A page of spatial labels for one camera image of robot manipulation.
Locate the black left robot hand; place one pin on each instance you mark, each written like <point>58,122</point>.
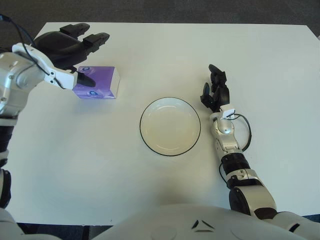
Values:
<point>62,50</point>

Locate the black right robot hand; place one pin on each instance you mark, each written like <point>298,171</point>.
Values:
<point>222,95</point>

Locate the purple tissue paper pack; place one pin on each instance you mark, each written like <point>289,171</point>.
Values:
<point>105,85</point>

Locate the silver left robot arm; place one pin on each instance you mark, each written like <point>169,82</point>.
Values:
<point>15,75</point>

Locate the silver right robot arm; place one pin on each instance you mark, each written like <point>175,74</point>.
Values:
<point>225,130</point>

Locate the white plate with black rim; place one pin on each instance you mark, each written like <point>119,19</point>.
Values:
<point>170,127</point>

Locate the grey robot torso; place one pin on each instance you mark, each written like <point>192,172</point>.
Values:
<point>162,222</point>

